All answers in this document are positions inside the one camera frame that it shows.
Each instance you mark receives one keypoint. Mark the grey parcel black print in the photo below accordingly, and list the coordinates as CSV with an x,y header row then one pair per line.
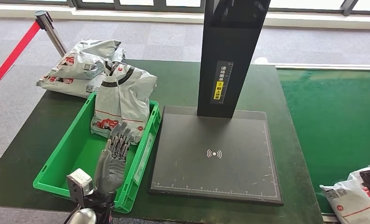
x,y
126,92

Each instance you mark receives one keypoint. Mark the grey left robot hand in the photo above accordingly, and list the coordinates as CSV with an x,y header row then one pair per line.
x,y
110,173

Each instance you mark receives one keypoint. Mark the white parcel red logo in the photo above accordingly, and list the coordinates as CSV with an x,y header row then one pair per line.
x,y
345,198

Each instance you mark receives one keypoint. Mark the yellow black scanner label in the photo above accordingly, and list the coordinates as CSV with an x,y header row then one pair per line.
x,y
219,89

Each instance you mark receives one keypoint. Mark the white conveyor side rail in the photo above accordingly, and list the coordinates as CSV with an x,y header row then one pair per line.
x,y
330,219
327,65

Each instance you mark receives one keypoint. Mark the dark window frame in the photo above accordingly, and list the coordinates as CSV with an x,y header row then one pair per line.
x,y
95,4

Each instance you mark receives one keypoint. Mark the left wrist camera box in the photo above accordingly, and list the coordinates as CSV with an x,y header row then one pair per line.
x,y
79,184

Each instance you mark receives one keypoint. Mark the crumpled grey parcel bag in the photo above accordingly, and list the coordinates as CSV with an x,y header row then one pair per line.
x,y
84,58

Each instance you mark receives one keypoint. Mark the black inbound scanner machine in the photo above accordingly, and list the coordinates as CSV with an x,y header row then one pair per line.
x,y
203,139

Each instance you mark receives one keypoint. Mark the green plastic crate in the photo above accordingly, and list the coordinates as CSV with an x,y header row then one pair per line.
x,y
76,154

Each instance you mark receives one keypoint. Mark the red barrier belt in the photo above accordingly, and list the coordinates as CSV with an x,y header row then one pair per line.
x,y
13,54

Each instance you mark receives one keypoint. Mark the silver stanchion post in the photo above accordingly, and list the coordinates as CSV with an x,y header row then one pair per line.
x,y
52,32

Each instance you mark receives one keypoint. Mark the flat grey parcel bag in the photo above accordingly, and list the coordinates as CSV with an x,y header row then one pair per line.
x,y
72,87

